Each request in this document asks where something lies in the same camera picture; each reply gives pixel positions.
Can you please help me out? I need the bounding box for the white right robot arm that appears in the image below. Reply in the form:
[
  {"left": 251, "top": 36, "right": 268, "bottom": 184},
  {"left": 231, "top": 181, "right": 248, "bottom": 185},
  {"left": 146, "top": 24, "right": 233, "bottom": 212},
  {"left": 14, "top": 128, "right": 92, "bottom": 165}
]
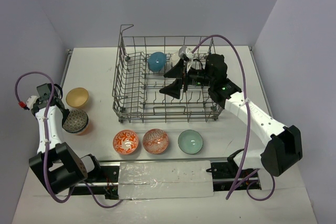
[{"left": 160, "top": 54, "right": 302, "bottom": 177}]

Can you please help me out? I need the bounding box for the orange geometric pattern bowl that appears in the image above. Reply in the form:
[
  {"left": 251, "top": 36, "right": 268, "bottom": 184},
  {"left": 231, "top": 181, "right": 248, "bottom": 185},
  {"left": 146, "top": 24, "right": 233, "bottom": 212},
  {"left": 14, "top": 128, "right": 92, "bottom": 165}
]
[{"left": 142, "top": 129, "right": 169, "bottom": 154}]

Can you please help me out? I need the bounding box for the white taped sheet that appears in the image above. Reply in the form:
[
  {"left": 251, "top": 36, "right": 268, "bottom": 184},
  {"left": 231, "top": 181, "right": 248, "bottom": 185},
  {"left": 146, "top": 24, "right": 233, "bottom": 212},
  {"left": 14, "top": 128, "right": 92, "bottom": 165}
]
[{"left": 118, "top": 161, "right": 214, "bottom": 200}]

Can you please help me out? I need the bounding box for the black mounting rail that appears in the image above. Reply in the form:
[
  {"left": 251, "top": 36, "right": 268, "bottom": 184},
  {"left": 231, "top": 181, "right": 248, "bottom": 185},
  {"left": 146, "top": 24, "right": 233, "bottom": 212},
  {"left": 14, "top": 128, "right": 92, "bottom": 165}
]
[{"left": 68, "top": 161, "right": 262, "bottom": 200}]

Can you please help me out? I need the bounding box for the pale green bowl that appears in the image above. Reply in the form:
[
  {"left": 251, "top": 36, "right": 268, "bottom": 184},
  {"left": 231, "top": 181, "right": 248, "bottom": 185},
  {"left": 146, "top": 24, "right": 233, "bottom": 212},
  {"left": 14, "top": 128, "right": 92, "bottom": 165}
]
[{"left": 178, "top": 130, "right": 203, "bottom": 155}]

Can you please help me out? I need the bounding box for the white bowl orange rim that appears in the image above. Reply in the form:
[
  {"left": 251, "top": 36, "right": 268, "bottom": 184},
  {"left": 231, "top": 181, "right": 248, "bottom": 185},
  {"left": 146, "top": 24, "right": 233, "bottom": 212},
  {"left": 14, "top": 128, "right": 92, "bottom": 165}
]
[{"left": 170, "top": 51, "right": 181, "bottom": 67}]

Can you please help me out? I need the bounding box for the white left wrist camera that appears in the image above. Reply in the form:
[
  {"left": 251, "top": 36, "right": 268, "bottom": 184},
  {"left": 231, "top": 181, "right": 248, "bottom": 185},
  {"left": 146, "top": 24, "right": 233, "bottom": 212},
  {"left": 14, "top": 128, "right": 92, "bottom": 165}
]
[{"left": 18, "top": 95, "right": 38, "bottom": 110}]

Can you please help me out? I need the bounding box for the tan bowl on table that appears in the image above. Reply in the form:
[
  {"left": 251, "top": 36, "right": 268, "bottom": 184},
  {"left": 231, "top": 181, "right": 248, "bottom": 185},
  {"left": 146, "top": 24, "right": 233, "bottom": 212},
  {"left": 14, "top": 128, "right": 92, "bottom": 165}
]
[{"left": 66, "top": 88, "right": 89, "bottom": 108}]

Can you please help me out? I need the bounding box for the grey wire dish rack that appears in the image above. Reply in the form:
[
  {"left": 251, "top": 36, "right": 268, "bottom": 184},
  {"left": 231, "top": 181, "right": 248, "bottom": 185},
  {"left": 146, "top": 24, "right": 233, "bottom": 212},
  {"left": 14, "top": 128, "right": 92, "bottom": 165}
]
[{"left": 112, "top": 24, "right": 222, "bottom": 123}]

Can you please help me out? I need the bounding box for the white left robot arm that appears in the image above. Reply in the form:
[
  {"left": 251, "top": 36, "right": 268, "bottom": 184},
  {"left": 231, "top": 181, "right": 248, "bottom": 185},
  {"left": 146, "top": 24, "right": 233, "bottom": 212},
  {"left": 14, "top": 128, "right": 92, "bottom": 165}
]
[{"left": 29, "top": 83, "right": 103, "bottom": 194}]

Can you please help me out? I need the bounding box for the orange floral pattern bowl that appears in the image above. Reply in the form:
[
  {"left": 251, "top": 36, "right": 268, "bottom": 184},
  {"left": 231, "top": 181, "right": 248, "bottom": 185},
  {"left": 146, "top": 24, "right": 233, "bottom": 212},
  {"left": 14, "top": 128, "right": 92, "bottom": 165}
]
[{"left": 112, "top": 130, "right": 139, "bottom": 155}]

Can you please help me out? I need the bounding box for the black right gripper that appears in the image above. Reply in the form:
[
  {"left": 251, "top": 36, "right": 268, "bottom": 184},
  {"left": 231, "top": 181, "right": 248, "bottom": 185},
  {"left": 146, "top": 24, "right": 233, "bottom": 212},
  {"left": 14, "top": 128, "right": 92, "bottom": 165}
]
[{"left": 160, "top": 58, "right": 215, "bottom": 99}]

